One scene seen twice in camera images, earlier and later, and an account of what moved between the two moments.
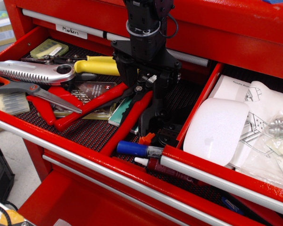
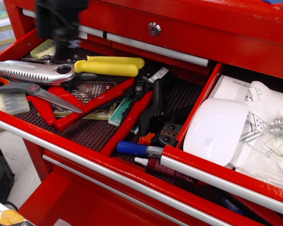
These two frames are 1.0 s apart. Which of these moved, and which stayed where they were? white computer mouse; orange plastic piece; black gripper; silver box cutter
Moved: black gripper
Stayed: silver box cutter; orange plastic piece; white computer mouse
